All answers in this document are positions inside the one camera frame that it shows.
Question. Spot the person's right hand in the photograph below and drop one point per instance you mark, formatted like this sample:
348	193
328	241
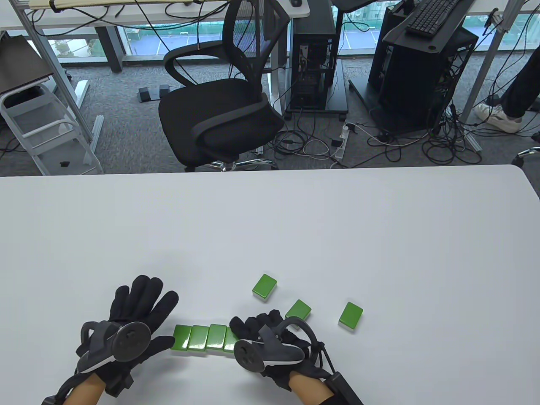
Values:
249	327

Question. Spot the person's left hand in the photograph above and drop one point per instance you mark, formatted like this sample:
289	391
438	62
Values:
139	299

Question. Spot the group of green mahjong tiles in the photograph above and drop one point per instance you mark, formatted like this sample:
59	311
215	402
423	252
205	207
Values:
198	337

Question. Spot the single green-backed mahjong tile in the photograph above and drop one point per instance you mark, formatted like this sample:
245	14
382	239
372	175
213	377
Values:
350	315

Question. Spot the person's left forearm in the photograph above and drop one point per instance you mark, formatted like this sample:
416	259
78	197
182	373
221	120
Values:
86	394

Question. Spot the person's right forearm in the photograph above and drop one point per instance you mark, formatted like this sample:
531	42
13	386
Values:
310	392

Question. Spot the grey round hand-mounted controller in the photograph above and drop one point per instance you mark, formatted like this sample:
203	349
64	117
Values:
253	354
130	341

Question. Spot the white metal step stool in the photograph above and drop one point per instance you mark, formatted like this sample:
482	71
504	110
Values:
59	158

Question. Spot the black foot pedal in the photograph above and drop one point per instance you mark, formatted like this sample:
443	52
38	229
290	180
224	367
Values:
164	90
144	94

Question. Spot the white power strip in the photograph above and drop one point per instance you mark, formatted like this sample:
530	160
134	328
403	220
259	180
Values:
341	143

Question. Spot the black mesh office chair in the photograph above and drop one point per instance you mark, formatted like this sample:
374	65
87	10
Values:
219	109

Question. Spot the black wheeled tower stand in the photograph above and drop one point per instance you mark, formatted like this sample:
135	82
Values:
337	101

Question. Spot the dark grey flat board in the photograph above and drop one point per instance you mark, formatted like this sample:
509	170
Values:
19	63

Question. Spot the black computer tower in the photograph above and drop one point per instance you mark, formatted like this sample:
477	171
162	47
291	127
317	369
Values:
314	50

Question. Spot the chrome chair base leg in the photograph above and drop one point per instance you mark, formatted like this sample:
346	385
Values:
527	152

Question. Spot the black desk top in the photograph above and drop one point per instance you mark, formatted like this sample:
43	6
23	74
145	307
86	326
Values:
422	42

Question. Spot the black keyboard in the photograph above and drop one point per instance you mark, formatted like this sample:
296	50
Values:
432	17

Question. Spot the aluminium frame post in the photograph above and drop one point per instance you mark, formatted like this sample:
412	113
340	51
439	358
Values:
485	67
55	71

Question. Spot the black clamp-mounted camera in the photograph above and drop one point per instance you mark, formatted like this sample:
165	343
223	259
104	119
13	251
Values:
493	19

